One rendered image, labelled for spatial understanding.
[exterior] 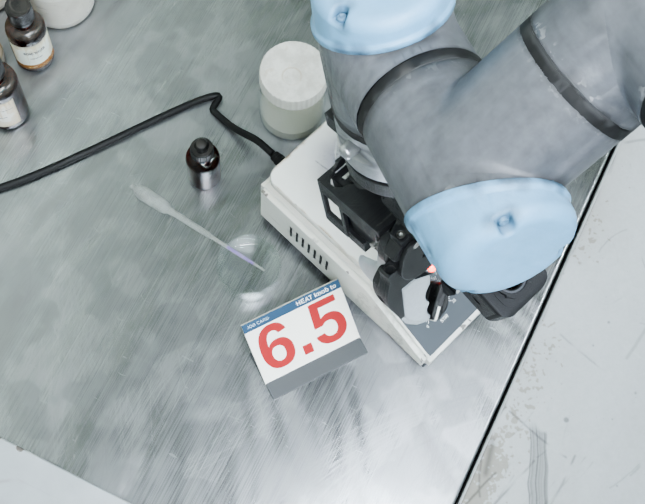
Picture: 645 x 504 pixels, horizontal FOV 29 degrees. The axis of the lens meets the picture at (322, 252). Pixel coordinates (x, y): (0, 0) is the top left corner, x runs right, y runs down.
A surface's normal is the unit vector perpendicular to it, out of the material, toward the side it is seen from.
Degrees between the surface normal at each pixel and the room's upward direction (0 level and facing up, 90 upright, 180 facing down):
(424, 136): 41
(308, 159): 0
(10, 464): 0
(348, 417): 0
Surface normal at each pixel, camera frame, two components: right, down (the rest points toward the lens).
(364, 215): -0.13, -0.48
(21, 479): 0.05, -0.33
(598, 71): -0.28, 0.40
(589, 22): -0.58, -0.02
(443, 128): -0.70, -0.31
